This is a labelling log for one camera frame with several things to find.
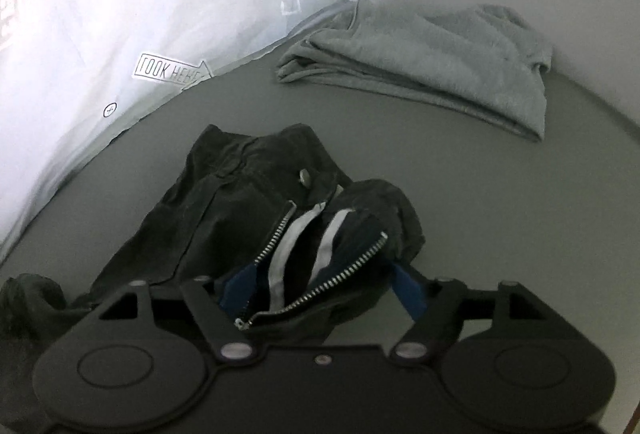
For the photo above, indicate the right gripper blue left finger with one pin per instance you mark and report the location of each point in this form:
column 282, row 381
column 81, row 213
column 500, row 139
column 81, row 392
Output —
column 238, row 290

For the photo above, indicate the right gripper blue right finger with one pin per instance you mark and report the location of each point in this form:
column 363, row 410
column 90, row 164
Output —
column 409, row 292

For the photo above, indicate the black zip-up jacket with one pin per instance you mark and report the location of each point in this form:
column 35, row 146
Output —
column 325, row 246

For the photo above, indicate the folded grey garment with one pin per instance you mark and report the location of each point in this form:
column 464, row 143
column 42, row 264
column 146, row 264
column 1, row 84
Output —
column 484, row 61

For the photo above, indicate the white translucent storage bag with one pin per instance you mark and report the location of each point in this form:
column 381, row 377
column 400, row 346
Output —
column 75, row 74

